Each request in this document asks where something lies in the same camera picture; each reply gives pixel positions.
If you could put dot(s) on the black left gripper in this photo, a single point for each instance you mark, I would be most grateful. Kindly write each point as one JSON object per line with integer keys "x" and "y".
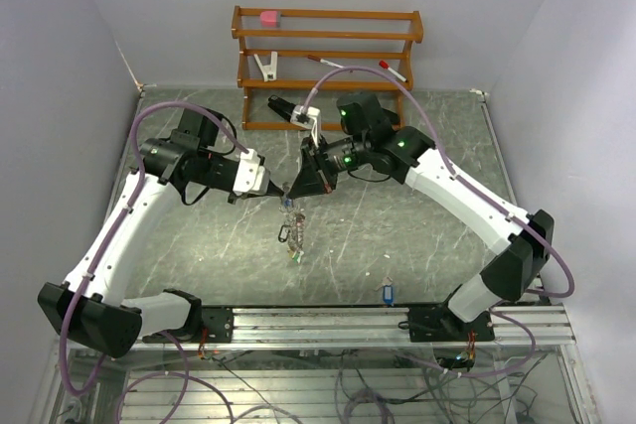
{"x": 273, "y": 190}

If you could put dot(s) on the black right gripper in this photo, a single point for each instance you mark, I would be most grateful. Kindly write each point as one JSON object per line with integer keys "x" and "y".
{"x": 315, "y": 176}

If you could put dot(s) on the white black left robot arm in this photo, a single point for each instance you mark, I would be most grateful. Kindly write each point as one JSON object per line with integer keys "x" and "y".
{"x": 169, "y": 141}

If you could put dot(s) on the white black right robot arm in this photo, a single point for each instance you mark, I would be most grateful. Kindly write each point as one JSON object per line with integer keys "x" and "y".
{"x": 519, "y": 240}

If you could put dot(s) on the black stapler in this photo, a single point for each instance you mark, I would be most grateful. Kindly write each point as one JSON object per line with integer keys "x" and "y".
{"x": 281, "y": 107}

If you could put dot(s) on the blue stapler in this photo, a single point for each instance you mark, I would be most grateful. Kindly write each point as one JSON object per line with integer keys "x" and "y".
{"x": 392, "y": 116}

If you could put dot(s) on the brown wooden shelf rack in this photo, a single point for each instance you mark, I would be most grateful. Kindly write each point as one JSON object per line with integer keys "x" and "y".
{"x": 355, "y": 39}

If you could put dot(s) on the white plastic clip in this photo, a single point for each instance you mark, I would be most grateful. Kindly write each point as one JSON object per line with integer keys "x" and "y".
{"x": 268, "y": 71}

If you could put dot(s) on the red white marker pen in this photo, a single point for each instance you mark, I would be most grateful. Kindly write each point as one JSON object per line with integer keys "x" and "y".
{"x": 324, "y": 62}

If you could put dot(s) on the blue key tag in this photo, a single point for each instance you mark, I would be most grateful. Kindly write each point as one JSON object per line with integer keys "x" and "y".
{"x": 388, "y": 291}

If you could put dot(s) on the red capped white marker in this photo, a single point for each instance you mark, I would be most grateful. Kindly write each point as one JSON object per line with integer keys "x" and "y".
{"x": 384, "y": 65}

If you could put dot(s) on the pink eraser block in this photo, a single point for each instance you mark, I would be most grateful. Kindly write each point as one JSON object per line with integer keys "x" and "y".
{"x": 269, "y": 19}

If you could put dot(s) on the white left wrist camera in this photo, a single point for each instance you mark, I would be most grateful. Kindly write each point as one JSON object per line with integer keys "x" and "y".
{"x": 251, "y": 173}

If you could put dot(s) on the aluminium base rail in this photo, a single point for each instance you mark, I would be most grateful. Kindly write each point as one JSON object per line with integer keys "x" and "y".
{"x": 225, "y": 328}

